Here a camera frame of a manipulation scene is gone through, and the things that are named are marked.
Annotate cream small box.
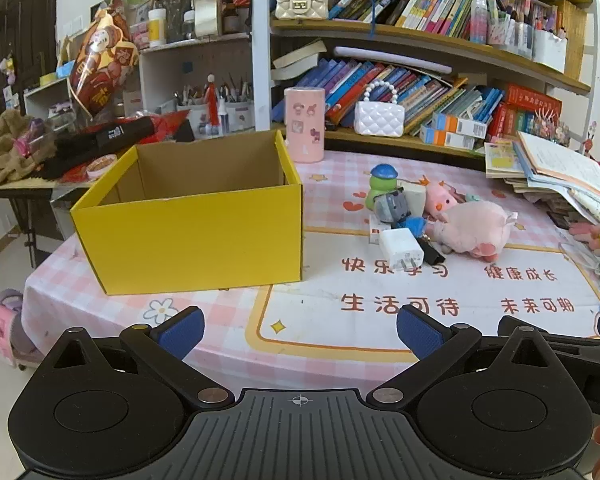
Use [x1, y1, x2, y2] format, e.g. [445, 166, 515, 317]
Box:
[397, 180, 427, 216]

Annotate white charger plug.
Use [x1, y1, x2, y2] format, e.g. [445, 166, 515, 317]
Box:
[378, 228, 426, 273]

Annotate white shelf post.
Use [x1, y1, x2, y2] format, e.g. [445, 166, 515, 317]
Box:
[250, 0, 273, 133]

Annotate white rolled paper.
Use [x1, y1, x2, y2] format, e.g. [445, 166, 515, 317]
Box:
[334, 46, 453, 75]

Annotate white cubby shelf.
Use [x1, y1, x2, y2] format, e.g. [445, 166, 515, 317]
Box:
[139, 32, 255, 141]

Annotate black box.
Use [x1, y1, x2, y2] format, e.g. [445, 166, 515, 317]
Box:
[55, 116, 158, 153]

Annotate wooden bookshelf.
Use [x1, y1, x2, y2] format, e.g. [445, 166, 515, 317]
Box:
[270, 0, 596, 161]

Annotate pink backpack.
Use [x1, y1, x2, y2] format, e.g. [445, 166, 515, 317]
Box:
[0, 289, 46, 371]

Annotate row of red dictionaries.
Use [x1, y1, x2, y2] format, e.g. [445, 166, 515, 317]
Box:
[487, 84, 563, 142]

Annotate yellow cardboard box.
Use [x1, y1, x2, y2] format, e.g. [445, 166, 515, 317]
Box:
[70, 129, 305, 296]

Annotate old worn books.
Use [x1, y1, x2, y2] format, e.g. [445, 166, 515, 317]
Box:
[272, 40, 328, 81]

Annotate large white tape roll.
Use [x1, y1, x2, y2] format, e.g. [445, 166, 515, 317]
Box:
[192, 0, 221, 38]

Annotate small pink plush toy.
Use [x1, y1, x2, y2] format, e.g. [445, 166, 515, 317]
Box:
[425, 180, 466, 213]

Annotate dark door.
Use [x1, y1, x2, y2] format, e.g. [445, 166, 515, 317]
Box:
[0, 0, 61, 131]

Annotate white quilted handbag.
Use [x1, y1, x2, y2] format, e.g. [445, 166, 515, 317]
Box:
[354, 80, 406, 138]

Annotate brown plush blanket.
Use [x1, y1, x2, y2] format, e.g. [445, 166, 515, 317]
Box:
[0, 110, 56, 186]

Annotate white bottle yellow label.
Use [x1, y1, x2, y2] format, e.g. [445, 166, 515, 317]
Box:
[147, 8, 167, 46]

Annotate pen cups with brushes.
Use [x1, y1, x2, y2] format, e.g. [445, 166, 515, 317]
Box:
[175, 80, 253, 136]

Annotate white pen container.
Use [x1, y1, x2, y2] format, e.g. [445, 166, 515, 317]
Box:
[532, 27, 568, 73]

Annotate green frog toy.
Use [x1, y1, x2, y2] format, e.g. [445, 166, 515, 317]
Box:
[364, 163, 403, 211]

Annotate row of blue books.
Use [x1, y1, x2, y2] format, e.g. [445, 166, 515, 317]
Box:
[300, 57, 506, 136]

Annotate red white figurine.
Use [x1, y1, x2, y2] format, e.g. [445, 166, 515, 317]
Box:
[205, 74, 221, 136]

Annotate white cable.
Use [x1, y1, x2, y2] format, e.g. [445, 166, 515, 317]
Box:
[560, 240, 600, 301]

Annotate grey plush toy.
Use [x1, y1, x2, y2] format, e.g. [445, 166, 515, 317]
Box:
[373, 191, 412, 226]

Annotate blue orange carton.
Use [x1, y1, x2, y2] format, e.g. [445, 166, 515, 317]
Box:
[432, 112, 491, 137]
[420, 127, 476, 150]

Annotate glitter spray bottle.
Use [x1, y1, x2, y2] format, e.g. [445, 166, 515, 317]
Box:
[470, 0, 488, 45]

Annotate pink checked printed tablecloth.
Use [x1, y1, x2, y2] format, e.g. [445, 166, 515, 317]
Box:
[22, 150, 600, 411]

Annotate small white box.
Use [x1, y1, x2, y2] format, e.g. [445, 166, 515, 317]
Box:
[369, 215, 396, 246]

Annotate stack of books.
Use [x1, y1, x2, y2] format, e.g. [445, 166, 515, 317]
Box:
[484, 141, 600, 231]

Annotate yellow pink toy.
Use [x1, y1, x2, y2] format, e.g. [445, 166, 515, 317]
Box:
[570, 210, 600, 257]

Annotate pink cylindrical container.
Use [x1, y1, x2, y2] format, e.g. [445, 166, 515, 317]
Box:
[284, 86, 326, 164]

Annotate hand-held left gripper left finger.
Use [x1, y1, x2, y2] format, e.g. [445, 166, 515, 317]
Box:
[45, 306, 236, 408]

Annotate black side table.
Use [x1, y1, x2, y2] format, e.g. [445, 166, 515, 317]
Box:
[0, 175, 76, 268]

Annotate black binder clip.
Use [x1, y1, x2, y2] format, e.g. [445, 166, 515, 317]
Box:
[417, 237, 448, 266]

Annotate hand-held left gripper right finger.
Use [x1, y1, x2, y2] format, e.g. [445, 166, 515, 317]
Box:
[372, 305, 556, 406]

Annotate pink pig plush toy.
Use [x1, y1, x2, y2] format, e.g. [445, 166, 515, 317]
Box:
[432, 200, 518, 261]

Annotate red foil snack bag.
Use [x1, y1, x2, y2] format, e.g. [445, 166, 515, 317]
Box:
[67, 0, 141, 118]

